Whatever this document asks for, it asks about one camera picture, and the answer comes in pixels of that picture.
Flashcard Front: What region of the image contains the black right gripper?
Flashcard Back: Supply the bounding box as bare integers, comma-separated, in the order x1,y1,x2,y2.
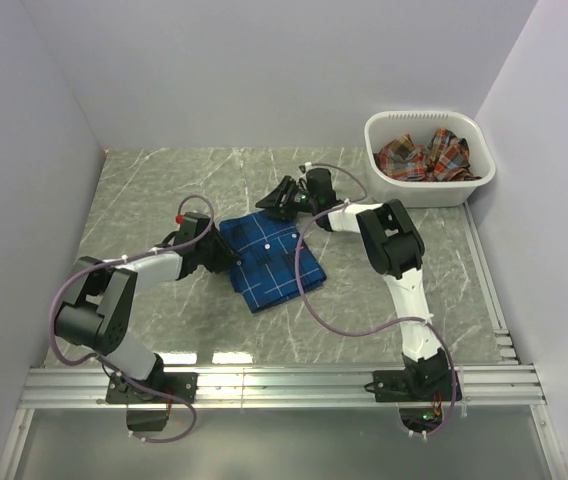
257,176,319,223

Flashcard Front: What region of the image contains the blue plaid long sleeve shirt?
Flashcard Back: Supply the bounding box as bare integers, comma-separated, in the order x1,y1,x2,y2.
219,212,327,313

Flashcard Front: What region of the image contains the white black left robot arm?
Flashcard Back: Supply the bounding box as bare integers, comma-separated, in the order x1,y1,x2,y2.
49,226,241,402

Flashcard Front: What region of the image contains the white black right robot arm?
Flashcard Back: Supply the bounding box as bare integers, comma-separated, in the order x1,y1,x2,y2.
256,163,457,400

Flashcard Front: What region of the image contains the white plastic laundry basket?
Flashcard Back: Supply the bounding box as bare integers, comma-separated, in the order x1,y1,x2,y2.
364,110,496,208

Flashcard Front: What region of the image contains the red plaid shirt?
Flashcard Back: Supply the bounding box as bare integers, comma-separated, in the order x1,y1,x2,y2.
373,127,480,182

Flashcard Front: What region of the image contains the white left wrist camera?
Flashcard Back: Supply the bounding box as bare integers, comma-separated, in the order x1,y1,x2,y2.
172,212,214,250

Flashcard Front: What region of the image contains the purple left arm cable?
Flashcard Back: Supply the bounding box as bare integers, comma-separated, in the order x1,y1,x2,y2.
49,194,215,444

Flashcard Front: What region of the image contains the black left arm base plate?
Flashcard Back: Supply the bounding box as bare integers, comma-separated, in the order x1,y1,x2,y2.
105,372,198,405

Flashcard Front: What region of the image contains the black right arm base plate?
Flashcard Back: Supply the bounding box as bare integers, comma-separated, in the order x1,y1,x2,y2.
364,369,463,403

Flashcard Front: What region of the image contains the aluminium mounting rail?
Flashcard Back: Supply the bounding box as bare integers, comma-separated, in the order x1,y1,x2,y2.
18,364,546,409

